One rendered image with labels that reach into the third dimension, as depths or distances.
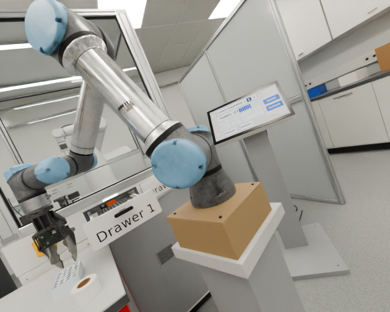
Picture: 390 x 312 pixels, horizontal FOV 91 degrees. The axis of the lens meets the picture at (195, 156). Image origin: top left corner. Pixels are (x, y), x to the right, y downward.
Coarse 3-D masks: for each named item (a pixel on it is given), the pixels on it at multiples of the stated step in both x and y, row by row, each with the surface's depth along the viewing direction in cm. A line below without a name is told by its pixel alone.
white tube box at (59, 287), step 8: (72, 264) 73; (80, 264) 72; (64, 272) 70; (80, 272) 68; (56, 280) 66; (64, 280) 63; (72, 280) 63; (56, 288) 61; (64, 288) 62; (56, 296) 60
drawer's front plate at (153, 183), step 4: (152, 180) 116; (156, 180) 118; (140, 184) 114; (144, 184) 114; (148, 184) 115; (152, 184) 116; (156, 184) 117; (160, 184) 119; (144, 188) 114; (148, 188) 115; (152, 188) 116; (160, 188) 118; (164, 188) 120; (168, 188) 121; (144, 192) 113; (160, 192) 118; (164, 192) 119; (156, 196) 116
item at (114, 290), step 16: (80, 256) 88; (96, 256) 81; (112, 256) 75; (48, 272) 85; (96, 272) 67; (112, 272) 63; (32, 288) 76; (48, 288) 70; (112, 288) 54; (128, 288) 99; (0, 304) 74; (16, 304) 69; (32, 304) 64; (48, 304) 60; (64, 304) 57; (96, 304) 51; (112, 304) 49; (128, 304) 56
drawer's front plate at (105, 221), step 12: (132, 204) 79; (144, 204) 81; (156, 204) 84; (108, 216) 74; (120, 216) 76; (132, 216) 78; (144, 216) 81; (84, 228) 70; (96, 228) 72; (108, 228) 74; (132, 228) 78; (96, 240) 71; (108, 240) 73
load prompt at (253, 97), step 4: (252, 96) 131; (256, 96) 129; (240, 100) 134; (244, 100) 132; (248, 100) 131; (252, 100) 129; (232, 104) 136; (236, 104) 134; (240, 104) 132; (244, 104) 131; (224, 108) 137; (228, 108) 136; (232, 108) 134; (216, 112) 139; (220, 112) 138; (224, 112) 136
